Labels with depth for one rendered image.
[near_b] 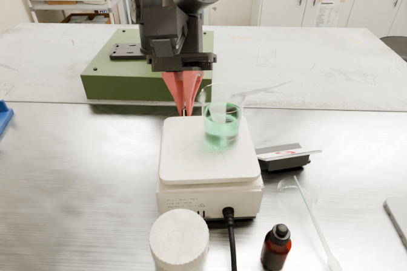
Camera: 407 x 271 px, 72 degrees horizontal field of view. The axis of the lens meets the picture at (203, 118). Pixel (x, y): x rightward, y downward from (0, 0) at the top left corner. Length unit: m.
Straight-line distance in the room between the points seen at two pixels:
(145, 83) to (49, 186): 0.26
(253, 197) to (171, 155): 0.11
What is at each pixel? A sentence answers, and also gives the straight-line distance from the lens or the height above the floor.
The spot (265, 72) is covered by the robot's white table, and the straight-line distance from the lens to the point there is 0.72.
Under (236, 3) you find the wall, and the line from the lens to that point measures 3.33.
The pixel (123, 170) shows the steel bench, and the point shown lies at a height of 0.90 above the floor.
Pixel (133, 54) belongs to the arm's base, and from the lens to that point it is 0.65.
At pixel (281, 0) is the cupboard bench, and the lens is 2.77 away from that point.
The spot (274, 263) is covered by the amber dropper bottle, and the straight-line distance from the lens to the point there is 0.36.
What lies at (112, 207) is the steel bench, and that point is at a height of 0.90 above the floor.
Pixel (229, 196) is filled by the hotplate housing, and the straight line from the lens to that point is 0.35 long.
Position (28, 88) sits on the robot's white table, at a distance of 0.76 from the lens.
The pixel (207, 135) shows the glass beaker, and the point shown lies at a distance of 0.35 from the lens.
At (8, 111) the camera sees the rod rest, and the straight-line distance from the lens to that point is 0.67.
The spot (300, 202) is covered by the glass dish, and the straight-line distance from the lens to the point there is 0.43.
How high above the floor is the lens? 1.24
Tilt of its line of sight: 38 degrees down
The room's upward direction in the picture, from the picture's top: straight up
